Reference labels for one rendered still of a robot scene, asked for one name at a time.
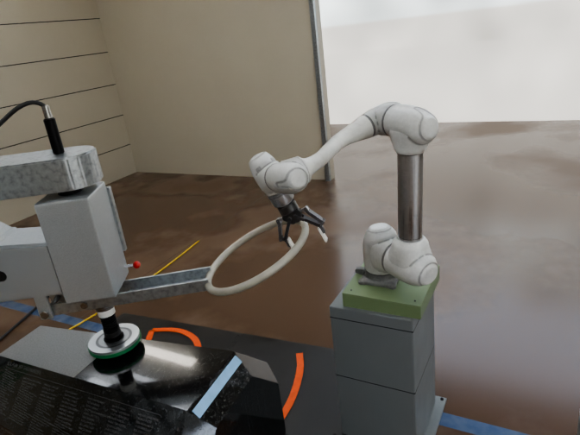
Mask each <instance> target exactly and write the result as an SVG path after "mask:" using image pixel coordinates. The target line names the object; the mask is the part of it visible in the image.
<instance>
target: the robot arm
mask: <svg viewBox="0 0 580 435"><path fill-rule="evenodd" d="M437 133H438V120H437V118H436V117H435V116H434V115H433V114H432V113H431V112H430V111H429V110H426V109H424V108H421V107H419V106H415V105H410V104H401V103H399V102H386V103H383V104H379V105H377V106H376V107H374V108H372V109H370V110H367V111H366V112H365V113H363V114H362V115H361V116H359V117H358V118H357V119H356V120H354V121H353V122H352V123H350V124H349V125H348V126H346V127H345V128H344V129H342V130H340V131H339V132H338V133H336V134H335V135H334V136H333V137H332V138H331V139H330V140H329V141H328V142H327V143H326V144H325V145H324V146H323V147H322V148H321V149H320V150H319V151H318V152H317V153H316V154H314V155H312V156H310V157H307V158H304V159H303V158H300V157H298V156H296V157H293V158H291V159H288V160H284V161H281V162H278V161H276V160H275V158H274V157H273V156H272V155H271V154H269V153H267V152H261V153H259V154H256V155H255V156H253V157H252V158H251V160H250V161H249V168H250V171H251V173H252V175H253V177H254V179H255V181H256V183H257V185H258V186H259V187H260V188H261V189H262V191H263V192H265V193H266V195H267V196H268V198H269V200H270V201H271V203H272V205H273V206H274V208H277V209H278V211H279V213H280V214H281V215H282V217H277V219H276V223H277V224H278V232H279V241H280V242H281V241H284V242H286V244H287V246H288V247H289V248H290V247H291V248H292V247H293V246H294V243H293V241H292V239H291V238H290V237H289V238H287V237H288V232H289V229H290V224H295V223H298V222H299V221H300V220H301V221H303V222H304V221H305V222H307V223H309V224H313V225H315V226H318V231H319V233H320V235H321V236H322V237H323V239H324V240H325V242H326V243H327V240H328V237H327V236H326V234H325V227H324V226H323V224H324V223H325V219H324V218H322V217H321V216H319V214H317V213H316V212H314V211H312V210H311V209H310V208H309V207H308V205H305V207H303V208H301V209H300V208H299V206H298V204H297V203H296V201H295V199H294V198H293V197H294V194H295V193H298V192H301V191H302V190H304V189H305V188H306V186H307V184H308V183H309V182H310V181H311V179H312V175H313V174H314V173H315V172H317V171H318V170H319V169H320V168H321V167H323V166H324V165H325V164H326V163H328V162H329V161H330V160H331V159H332V158H333V157H334V156H335V155H336V154H337V153H338V152H339V151H340V150H341V149H342V148H344V147H346V146H348V145H350V144H351V143H354V142H359V141H362V140H366V139H369V138H371V137H374V136H378V135H380V136H390V139H391V142H392V143H393V146H394V150H395V152H396V153H397V168H398V235H397V233H396V231H395V230H394V228H393V227H392V226H390V225H388V224H385V223H378V224H372V225H371V226H370V227H369V228H368V229H367V230H366V233H365V235H364V238H363V246H362V247H363V260H364V265H365V267H356V270H355V271H356V273H358V274H361V275H362V278H361V279H359V280H358V284H359V285H370V286H375V287H385V288H389V289H392V290H394V289H396V285H397V283H398V281H399V280H400V281H403V282H405V283H406V284H409V285H413V286H419V287H420V286H424V285H428V284H430V283H432V282H433V281H434V280H435V278H436V277H437V274H438V264H437V261H436V259H435V257H434V256H432V251H431V249H430V245H429V242H428V240H427V239H426V237H425V236H423V235H422V228H423V160H424V152H425V151H426V149H427V147H428V144H429V143H430V142H431V141H432V140H433V139H434V138H435V137H436V135H437ZM302 212H304V213H307V214H308V215H309V216H311V217H308V216H306V215H305V214H302ZM313 218H314V219H313ZM282 220H284V221H286V222H287V227H286V232H285V236H283V233H282Z"/></svg>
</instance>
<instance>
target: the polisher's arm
mask: <svg viewBox="0 0 580 435"><path fill-rule="evenodd" d="M57 294H63V293H62V290H61V287H60V283H59V280H58V277H57V274H56V272H55V269H54V265H53V262H52V259H51V256H50V254H49V251H48V248H47V244H46V241H45V238H44V236H43V233H42V230H41V227H30V228H16V227H11V226H8V225H7V224H4V223H2V222H0V302H6V301H13V300H19V299H32V298H34V301H35V304H36V307H37V310H38V313H39V314H41V313H42V312H43V311H44V312H48V314H49V317H48V318H47V319H50V318H54V314H53V311H52V308H51V306H50V303H49V300H48V297H47V296H51V295H57Z"/></svg>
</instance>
